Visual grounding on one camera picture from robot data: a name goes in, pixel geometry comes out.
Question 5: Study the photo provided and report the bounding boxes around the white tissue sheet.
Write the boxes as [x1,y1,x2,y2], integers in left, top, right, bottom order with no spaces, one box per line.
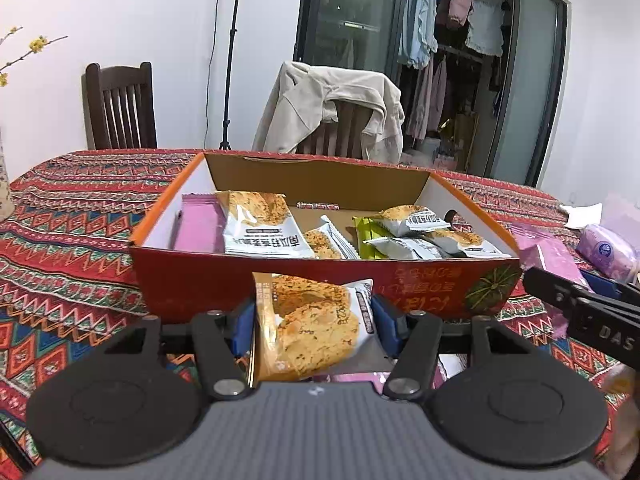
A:
[559,202,603,228]

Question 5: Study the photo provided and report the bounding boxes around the white and green snack packet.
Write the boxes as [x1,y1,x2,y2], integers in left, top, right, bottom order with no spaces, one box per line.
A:
[362,236,451,261]

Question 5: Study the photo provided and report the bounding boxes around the yellow flower branches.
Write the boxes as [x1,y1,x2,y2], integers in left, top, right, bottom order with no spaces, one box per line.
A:
[0,0,68,88]

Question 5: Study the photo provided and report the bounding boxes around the light blue shirt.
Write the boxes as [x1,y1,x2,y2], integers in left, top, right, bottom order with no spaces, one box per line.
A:
[397,0,438,70]

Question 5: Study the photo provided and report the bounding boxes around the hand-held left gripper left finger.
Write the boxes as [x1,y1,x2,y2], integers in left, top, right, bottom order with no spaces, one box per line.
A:
[102,297,257,401]

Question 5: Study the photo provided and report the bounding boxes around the person's right hand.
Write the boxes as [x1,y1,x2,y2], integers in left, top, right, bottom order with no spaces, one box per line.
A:
[597,365,640,476]

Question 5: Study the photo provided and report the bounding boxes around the spotted white vase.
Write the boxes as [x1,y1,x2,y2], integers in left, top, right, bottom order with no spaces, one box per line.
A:
[0,130,13,221]

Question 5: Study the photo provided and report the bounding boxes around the wooden chair under jacket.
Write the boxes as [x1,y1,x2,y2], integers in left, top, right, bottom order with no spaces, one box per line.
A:
[295,100,373,158]

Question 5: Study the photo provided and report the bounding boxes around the small cracker packet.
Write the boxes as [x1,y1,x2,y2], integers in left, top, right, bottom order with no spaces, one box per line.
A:
[302,215,361,261]

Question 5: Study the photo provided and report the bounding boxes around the pink garment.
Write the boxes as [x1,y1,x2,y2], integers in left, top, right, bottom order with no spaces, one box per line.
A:
[446,0,475,30]

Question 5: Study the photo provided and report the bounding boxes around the large white cracker packet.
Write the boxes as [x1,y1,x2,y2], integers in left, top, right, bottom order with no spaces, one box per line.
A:
[215,190,316,259]

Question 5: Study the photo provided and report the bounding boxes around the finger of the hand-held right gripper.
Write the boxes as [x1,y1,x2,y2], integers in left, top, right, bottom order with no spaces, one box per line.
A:
[580,269,640,302]
[522,266,596,313]

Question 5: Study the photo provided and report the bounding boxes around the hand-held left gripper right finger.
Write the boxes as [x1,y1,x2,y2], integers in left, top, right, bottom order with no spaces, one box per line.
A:
[371,294,543,403]

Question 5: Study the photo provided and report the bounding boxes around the orange cardboard box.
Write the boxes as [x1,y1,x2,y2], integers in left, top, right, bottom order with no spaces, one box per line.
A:
[127,151,523,323]

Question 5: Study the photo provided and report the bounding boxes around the purple tissue pack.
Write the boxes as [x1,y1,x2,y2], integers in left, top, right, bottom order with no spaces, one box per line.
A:
[575,224,640,283]

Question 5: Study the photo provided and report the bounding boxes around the white garment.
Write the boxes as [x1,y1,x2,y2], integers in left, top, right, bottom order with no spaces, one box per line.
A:
[465,0,506,57]

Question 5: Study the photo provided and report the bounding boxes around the beige jacket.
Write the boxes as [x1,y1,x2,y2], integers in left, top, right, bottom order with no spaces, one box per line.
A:
[251,61,406,163]

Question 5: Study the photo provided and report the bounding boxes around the white and gold cracker packet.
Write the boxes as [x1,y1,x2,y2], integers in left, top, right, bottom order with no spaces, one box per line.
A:
[367,205,451,238]

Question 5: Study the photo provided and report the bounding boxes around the black light cable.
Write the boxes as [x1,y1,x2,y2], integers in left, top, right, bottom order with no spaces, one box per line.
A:
[202,0,226,148]

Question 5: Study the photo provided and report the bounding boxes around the orange cracker packet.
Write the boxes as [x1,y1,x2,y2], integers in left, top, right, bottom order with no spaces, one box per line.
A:
[251,272,375,386]

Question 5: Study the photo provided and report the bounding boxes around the studio light on stand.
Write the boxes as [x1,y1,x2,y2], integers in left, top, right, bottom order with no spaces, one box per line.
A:
[218,0,247,151]

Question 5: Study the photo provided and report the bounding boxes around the dark wooden chair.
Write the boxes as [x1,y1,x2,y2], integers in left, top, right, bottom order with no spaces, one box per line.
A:
[82,61,158,151]

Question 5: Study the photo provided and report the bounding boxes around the wardrobe with hanging clothes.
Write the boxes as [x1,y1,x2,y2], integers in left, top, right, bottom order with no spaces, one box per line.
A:
[295,0,571,188]

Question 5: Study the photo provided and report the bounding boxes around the beige hanging garment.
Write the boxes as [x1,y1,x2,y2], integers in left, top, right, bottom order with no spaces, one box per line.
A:
[405,60,436,141]

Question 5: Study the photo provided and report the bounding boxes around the purple snack packet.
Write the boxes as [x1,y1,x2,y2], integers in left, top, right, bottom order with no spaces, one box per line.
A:
[172,192,226,255]
[510,222,593,341]
[320,354,471,386]

